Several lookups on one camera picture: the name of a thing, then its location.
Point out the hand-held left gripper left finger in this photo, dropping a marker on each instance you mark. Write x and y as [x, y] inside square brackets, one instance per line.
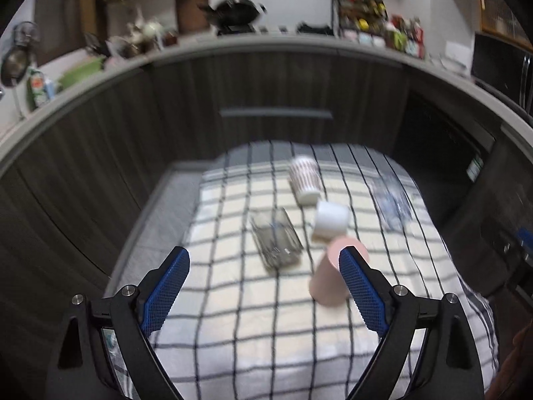
[164, 293]

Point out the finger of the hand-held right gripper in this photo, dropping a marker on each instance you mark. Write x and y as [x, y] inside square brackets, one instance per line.
[524, 239]

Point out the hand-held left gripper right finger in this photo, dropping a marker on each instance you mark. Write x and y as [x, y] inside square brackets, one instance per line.
[364, 293]

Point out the pink cup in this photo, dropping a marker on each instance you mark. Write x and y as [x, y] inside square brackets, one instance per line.
[329, 279]

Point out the white patterned cup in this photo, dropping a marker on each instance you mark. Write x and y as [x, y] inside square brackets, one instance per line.
[305, 180]

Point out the checked table cloth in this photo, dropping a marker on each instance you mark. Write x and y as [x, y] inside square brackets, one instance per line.
[233, 304]

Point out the clear crumpled plastic wrap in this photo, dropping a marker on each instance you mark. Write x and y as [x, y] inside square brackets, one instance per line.
[391, 205]

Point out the clear rectangular glass container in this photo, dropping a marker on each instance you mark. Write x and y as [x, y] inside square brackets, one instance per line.
[277, 237]

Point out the black built-in dishwasher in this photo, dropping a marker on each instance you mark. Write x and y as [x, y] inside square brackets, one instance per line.
[441, 141]

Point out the dark wooden kitchen cabinet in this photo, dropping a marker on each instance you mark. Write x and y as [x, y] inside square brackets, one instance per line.
[125, 133]

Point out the black kitchen appliance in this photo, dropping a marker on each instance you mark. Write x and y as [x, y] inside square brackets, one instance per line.
[497, 64]

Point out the green bowl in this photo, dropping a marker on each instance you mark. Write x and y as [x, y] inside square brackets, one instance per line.
[81, 73]

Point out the dish soap bottle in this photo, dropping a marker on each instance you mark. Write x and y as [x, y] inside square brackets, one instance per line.
[38, 88]

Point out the pile of dishes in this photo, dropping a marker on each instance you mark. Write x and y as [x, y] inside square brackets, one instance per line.
[137, 35]

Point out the spice rack with jars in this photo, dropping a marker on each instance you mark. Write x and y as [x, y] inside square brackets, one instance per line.
[370, 21]

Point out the wooden cutting board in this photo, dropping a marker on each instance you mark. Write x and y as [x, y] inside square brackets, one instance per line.
[190, 8]

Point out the black wok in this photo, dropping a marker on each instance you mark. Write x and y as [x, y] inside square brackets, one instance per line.
[233, 13]

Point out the white wall socket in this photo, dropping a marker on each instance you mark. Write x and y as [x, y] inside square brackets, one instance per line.
[457, 52]

